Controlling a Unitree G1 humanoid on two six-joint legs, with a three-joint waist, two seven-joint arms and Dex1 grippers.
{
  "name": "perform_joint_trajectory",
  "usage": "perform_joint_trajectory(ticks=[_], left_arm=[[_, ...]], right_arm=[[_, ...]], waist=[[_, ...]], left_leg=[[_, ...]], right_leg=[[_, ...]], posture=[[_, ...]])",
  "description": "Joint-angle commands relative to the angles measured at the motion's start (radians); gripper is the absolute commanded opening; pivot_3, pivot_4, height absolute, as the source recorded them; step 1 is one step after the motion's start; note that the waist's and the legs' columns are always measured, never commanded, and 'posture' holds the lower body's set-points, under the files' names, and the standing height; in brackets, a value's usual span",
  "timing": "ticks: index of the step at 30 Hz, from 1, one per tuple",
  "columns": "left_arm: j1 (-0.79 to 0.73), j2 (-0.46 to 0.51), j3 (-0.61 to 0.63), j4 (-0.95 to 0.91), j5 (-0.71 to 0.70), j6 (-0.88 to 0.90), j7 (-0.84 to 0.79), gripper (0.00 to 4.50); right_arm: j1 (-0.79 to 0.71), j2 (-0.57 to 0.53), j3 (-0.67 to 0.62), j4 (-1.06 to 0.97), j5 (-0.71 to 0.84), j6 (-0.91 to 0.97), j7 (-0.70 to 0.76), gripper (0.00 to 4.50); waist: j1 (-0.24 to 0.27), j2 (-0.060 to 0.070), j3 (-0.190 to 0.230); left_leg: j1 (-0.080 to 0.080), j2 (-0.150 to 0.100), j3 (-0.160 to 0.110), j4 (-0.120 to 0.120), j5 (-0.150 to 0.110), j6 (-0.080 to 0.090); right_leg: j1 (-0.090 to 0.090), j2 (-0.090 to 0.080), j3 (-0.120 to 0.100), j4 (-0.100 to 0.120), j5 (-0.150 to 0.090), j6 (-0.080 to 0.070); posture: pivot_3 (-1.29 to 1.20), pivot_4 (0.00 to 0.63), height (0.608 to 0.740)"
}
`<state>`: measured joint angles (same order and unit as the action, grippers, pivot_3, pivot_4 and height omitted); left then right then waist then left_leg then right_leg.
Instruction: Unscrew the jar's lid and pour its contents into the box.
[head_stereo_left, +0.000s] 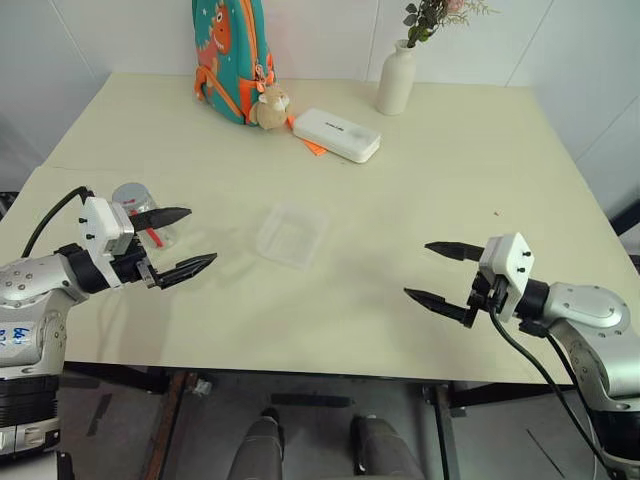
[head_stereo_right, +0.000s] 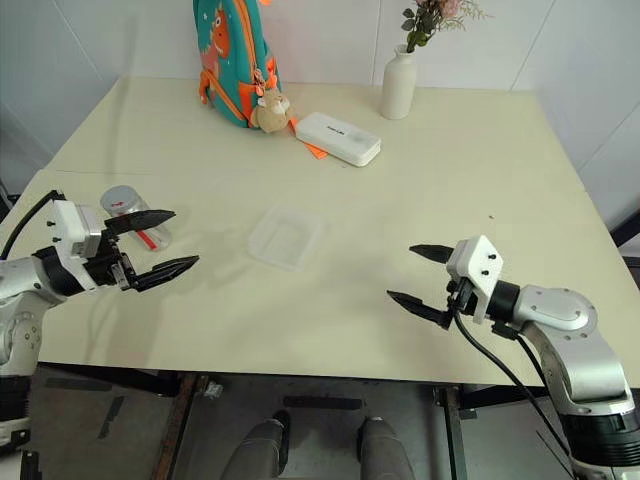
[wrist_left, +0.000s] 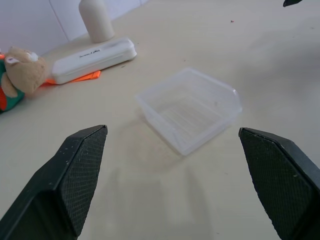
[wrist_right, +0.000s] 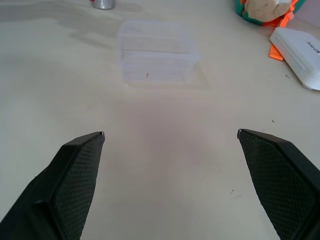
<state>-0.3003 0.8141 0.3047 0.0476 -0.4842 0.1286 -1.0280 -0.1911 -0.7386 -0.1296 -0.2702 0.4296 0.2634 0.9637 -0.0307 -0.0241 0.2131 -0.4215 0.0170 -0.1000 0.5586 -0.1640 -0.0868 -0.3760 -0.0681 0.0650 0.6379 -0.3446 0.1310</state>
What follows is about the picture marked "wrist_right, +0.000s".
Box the white plastic box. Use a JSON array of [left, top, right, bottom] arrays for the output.
[[269, 26, 320, 91]]

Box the clear plastic container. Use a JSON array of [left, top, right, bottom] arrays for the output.
[[116, 19, 200, 85]]

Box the silver metal can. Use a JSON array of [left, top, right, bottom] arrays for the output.
[[90, 0, 116, 11]]

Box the orange flat piece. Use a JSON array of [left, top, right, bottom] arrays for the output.
[[268, 44, 285, 62]]

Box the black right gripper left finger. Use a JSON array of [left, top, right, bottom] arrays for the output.
[[0, 131, 106, 240]]

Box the plush toy with orange straps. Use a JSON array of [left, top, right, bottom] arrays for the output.
[[233, 0, 310, 30]]

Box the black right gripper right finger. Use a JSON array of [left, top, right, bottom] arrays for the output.
[[236, 128, 320, 240]]

